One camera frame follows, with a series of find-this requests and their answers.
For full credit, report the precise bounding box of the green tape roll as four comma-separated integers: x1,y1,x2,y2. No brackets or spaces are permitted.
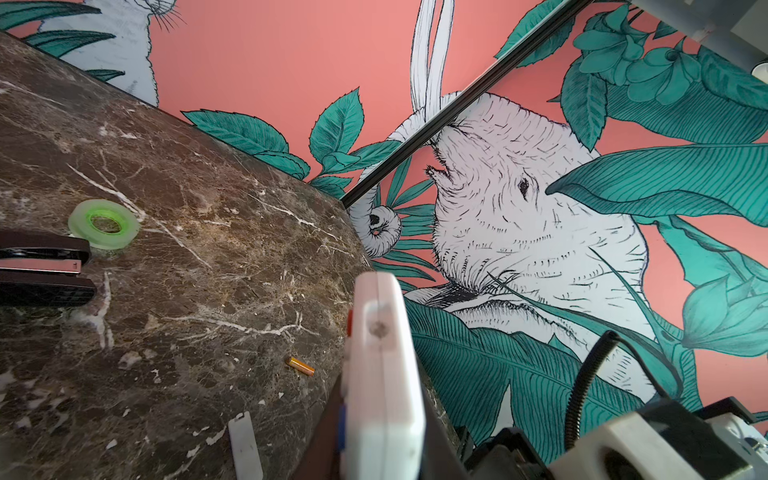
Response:
68,199,140,250

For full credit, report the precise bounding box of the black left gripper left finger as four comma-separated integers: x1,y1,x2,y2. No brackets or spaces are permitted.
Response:
290,376,342,480

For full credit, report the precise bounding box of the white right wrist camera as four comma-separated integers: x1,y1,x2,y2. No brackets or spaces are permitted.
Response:
548,397,767,480

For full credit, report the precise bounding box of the black stapler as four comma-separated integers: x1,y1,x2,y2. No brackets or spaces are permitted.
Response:
1,229,97,308

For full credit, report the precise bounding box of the black enclosure corner post right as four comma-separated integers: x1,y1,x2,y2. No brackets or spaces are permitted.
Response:
341,0,593,209

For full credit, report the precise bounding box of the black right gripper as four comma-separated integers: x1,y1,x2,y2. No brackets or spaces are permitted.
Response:
464,427,552,480

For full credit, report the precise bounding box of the orange battery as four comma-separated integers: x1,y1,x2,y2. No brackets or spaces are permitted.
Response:
285,356,315,377

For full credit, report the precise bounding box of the white battery cover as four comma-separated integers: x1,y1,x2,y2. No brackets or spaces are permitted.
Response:
228,412,264,480

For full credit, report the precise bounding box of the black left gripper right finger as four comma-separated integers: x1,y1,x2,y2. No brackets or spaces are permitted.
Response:
419,395,468,480

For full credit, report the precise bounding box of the white remote control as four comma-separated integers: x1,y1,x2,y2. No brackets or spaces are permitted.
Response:
339,272,426,480

